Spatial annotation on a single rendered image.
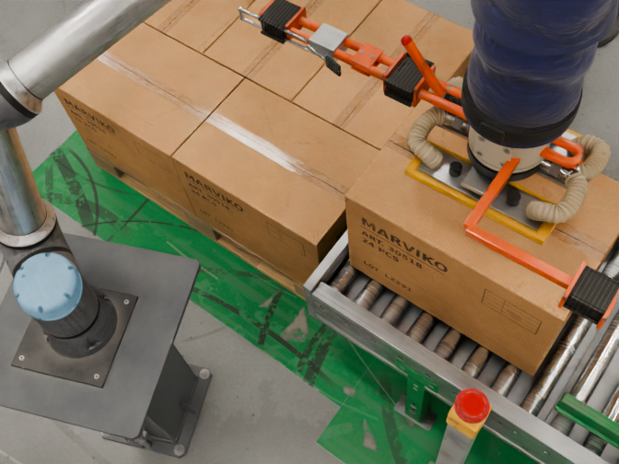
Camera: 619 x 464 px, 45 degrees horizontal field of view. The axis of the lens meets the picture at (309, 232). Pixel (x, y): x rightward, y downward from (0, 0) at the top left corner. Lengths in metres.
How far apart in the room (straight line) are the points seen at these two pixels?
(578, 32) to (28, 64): 0.90
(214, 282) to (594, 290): 1.73
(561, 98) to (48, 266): 1.18
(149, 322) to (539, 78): 1.17
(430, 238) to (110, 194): 1.70
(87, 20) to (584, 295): 0.99
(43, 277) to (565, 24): 1.24
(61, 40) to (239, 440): 1.66
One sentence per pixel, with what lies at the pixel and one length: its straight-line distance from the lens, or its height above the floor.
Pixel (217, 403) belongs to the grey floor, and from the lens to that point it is 2.70.
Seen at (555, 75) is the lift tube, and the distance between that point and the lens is 1.36.
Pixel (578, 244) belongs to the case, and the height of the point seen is 0.95.
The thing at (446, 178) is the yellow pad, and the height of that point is 1.14.
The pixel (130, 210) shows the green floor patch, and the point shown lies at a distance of 3.11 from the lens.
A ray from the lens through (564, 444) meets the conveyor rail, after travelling 2.05.
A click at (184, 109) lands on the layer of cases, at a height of 0.54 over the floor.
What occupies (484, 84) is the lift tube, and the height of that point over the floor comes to 1.46.
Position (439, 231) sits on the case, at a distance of 1.82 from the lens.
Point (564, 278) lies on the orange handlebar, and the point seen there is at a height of 1.26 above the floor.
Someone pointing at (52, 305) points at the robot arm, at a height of 1.02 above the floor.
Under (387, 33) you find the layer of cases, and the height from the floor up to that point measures 0.54.
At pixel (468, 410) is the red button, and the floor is 1.04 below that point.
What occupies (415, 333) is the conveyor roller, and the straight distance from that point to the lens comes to 2.13.
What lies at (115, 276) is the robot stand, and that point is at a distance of 2.10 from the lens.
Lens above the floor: 2.54
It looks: 61 degrees down
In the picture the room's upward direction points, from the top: 10 degrees counter-clockwise
